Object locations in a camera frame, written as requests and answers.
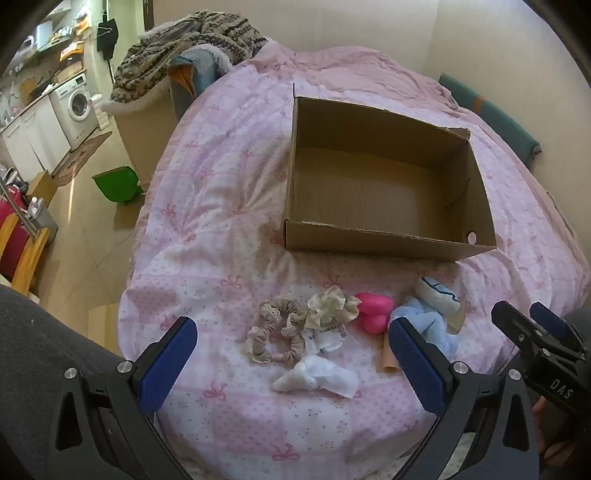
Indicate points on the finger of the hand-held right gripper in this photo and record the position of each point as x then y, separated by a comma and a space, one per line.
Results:
512, 323
549, 318

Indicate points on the peach silicone piece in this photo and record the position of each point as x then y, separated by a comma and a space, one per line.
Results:
388, 362

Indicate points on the small closed brown carton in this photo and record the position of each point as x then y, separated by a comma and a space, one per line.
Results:
40, 184

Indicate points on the pink bow print quilt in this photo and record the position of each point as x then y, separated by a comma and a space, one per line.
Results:
231, 184

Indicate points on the dotted beige scrunchie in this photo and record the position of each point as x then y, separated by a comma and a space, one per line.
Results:
277, 307

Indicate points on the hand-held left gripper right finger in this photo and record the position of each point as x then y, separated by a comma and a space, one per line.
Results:
418, 369

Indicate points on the brown patterned knit blanket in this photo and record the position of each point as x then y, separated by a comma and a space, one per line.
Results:
184, 41

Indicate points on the pink heart sponge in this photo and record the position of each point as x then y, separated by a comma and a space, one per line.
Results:
374, 314

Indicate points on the brown patterned rug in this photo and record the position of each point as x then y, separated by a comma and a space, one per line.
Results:
81, 157

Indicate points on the black hanging garment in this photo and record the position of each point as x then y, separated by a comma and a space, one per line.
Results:
107, 39

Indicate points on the grey trash can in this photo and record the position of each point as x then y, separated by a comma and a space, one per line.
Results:
44, 224

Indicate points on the white paper label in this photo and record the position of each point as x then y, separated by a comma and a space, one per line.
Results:
325, 340

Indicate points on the white sock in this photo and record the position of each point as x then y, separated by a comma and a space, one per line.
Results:
318, 378

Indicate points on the light blue baby socks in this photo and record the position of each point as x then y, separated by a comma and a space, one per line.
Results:
429, 323

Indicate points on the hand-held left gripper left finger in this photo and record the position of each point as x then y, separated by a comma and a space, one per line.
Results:
168, 364

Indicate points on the green dustpan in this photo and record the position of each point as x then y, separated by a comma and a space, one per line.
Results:
115, 184

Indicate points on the plain beige scrunchie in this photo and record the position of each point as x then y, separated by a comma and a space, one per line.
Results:
254, 344

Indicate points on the grey blue cushion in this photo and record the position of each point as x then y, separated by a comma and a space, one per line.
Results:
198, 69

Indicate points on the white kitchen cabinet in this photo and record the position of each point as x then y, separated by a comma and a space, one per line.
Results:
32, 134

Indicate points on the cluttered wall shelf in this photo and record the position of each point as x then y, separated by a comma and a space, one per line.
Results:
55, 39

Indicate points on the wooden chair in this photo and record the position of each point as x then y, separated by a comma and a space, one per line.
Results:
27, 258

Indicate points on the white washing machine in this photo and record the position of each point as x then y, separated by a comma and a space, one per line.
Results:
76, 108

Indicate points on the beige armchair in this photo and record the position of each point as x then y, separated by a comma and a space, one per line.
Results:
143, 138

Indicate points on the cream floral scrunchie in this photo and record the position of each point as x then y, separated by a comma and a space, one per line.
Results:
330, 307

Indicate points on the large cardboard box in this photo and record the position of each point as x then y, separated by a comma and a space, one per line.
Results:
369, 184

